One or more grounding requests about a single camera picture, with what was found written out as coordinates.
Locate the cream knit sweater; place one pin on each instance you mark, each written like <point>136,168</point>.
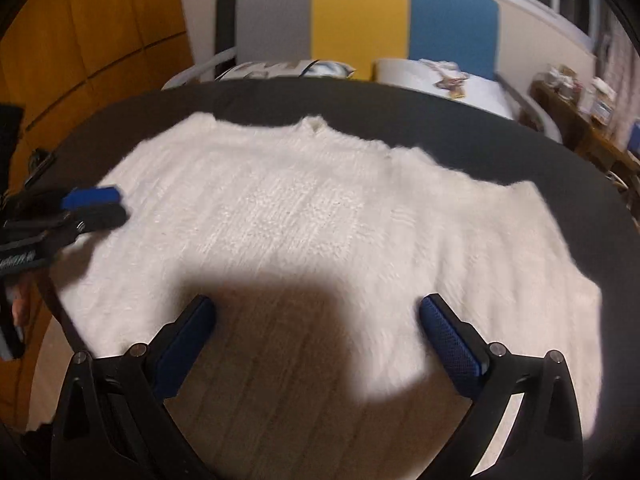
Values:
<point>316,248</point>

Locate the geometric pattern pillow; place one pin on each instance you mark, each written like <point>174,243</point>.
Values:
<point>289,69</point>

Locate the wooden desk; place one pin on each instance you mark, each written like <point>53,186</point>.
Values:
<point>581,136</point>

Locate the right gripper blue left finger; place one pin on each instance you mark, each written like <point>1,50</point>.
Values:
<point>175,348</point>

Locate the person left hand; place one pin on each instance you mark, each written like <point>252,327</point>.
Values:
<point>20,309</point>

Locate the grey yellow blue sofa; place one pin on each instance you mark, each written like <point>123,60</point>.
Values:
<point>360,32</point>

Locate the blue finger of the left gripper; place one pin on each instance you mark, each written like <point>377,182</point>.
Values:
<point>102,217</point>
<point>89,197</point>

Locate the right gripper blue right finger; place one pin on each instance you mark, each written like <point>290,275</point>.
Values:
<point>460,349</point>

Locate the white deer print pillow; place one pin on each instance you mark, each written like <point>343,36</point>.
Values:
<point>446,80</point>

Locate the stack of boxes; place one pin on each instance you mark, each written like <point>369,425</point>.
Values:
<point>601,102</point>

